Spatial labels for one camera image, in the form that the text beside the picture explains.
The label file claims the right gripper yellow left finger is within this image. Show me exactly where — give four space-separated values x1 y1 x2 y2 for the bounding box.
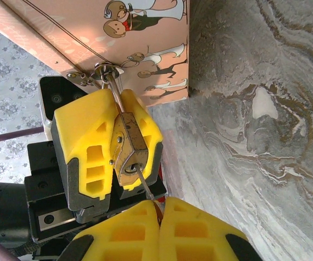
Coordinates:
59 200 162 261

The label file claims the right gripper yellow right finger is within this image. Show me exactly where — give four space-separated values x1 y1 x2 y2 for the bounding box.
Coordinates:
158 197 265 261

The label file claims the brass padlock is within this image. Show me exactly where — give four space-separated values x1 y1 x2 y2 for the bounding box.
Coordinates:
101 72 150 188

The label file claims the silver metal hasp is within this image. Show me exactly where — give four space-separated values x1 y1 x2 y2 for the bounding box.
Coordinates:
66 62 126 89

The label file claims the pink wedding cartoon box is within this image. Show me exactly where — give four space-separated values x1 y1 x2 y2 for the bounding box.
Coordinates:
0 0 190 107

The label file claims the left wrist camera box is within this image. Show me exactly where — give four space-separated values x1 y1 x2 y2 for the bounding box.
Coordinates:
38 76 91 141

